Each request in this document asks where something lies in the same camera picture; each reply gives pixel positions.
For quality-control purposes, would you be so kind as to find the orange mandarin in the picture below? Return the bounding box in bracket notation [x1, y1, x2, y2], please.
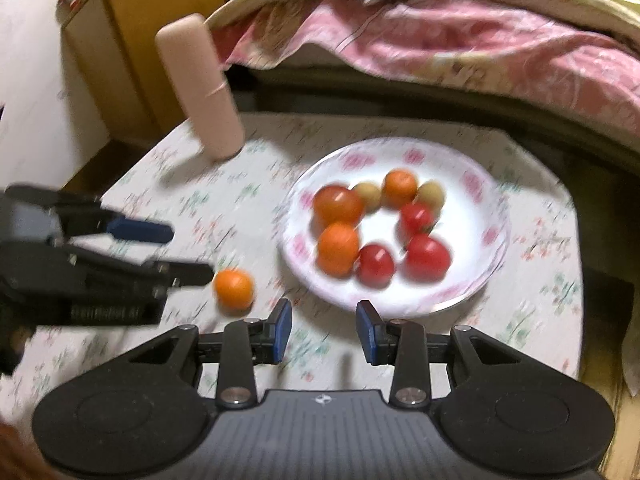
[213, 268, 255, 309]
[382, 169, 419, 209]
[316, 222, 361, 277]

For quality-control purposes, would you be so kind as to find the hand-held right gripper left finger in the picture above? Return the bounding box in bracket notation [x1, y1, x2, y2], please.
[127, 298, 293, 408]

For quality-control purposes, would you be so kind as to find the small yellow fruit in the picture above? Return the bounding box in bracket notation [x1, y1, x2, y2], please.
[352, 182, 383, 211]
[416, 181, 446, 211]

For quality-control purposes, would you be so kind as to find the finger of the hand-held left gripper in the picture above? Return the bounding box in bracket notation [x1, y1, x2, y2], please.
[5, 185, 175, 243]
[65, 247, 215, 301]

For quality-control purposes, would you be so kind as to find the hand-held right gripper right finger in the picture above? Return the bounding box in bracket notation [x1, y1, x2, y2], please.
[356, 300, 526, 408]

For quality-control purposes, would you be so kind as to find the white floral plate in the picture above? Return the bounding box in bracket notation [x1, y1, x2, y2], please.
[281, 137, 511, 317]

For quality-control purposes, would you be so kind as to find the floral tablecloth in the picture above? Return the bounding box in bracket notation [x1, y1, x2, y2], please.
[10, 112, 586, 396]

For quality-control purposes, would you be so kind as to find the yellow wooden cabinet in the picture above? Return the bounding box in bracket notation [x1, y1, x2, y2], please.
[60, 0, 281, 136]

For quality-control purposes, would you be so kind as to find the dark bed frame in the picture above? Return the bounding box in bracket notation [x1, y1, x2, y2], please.
[235, 67, 640, 196]

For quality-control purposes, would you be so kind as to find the pink floral quilt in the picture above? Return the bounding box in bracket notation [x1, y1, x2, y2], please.
[207, 0, 640, 141]

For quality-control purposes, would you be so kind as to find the pink cylindrical bottle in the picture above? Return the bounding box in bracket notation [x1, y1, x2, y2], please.
[155, 14, 245, 161]

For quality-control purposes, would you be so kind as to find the red tomato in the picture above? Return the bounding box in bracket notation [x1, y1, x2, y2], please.
[356, 243, 396, 284]
[400, 202, 436, 236]
[405, 234, 451, 281]

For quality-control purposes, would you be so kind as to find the orange-red tomato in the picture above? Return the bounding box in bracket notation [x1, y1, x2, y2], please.
[312, 185, 366, 226]

